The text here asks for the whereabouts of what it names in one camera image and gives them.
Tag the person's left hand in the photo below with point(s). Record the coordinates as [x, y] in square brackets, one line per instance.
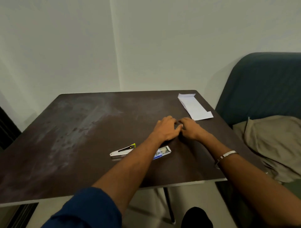
[164, 130]

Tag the person's right hand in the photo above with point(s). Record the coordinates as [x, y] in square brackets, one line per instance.
[192, 131]

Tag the person's right fingers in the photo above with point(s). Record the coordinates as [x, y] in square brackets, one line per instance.
[187, 121]

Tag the person's left thumb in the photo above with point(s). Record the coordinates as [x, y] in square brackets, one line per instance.
[179, 129]

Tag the person's right forearm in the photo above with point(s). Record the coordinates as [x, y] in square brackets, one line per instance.
[254, 188]

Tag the person's left forearm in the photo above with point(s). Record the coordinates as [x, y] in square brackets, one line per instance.
[131, 169]

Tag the white folded paper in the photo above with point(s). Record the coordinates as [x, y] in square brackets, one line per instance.
[195, 108]

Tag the small staples box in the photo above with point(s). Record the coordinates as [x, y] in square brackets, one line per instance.
[164, 151]

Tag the silver stapler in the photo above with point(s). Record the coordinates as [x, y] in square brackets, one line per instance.
[118, 153]

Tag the black table leg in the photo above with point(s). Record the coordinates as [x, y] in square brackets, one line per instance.
[169, 204]

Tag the dark blue sofa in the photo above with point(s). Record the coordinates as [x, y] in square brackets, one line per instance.
[261, 87]

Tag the beige cloth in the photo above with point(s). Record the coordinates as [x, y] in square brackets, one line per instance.
[272, 141]

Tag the person's black trouser knee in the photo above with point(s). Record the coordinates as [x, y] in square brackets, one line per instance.
[196, 218]

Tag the blue shirt sleeve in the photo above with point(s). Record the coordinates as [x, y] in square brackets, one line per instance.
[89, 209]

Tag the dark floor vent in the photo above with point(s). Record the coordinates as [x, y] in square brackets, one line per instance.
[22, 215]

